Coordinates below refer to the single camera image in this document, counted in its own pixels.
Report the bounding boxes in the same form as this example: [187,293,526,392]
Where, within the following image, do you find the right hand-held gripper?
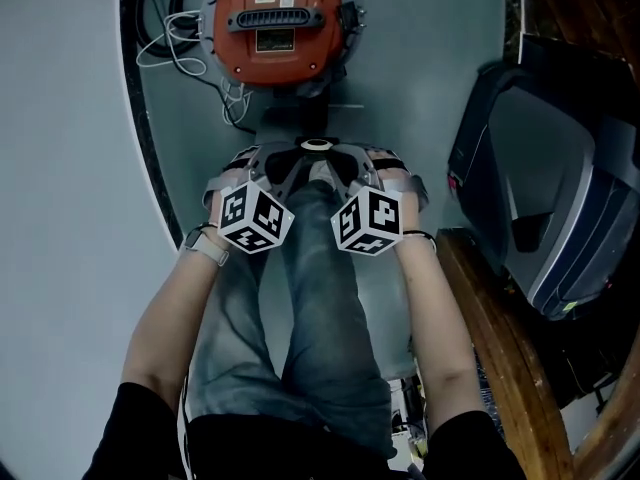
[324,141,404,257]

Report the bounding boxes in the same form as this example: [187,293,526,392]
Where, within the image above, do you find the person's left forearm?
[121,220,229,412]

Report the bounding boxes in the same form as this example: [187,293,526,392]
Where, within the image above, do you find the dark wooden stair railing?
[433,0,640,480]

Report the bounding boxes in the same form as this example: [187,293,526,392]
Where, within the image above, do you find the beige wrist watch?
[183,226,230,267]

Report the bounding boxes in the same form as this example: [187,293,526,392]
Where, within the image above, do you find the person's grey jeans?
[187,180,397,460]

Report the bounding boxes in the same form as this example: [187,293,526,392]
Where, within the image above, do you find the red lid steel vacuum cleaner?
[197,0,369,135]

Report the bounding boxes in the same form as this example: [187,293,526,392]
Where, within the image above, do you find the person's right forearm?
[394,202,484,434]

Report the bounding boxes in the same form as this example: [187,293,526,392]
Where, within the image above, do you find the person's white right shoe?
[308,160,337,190]

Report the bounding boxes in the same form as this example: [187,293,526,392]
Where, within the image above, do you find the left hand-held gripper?
[217,141,309,255]

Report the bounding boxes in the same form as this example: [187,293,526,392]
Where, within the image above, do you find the person's left hand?
[203,148,254,214]

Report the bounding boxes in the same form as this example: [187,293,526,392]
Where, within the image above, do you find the white power cable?
[135,10,254,127]

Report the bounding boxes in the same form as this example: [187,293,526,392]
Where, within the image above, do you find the person's right hand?
[372,148,429,212]

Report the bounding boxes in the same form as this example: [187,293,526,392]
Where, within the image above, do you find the black vacuum hose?
[133,0,202,60]

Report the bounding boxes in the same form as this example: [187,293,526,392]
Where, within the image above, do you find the person's black shirt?
[82,381,526,480]

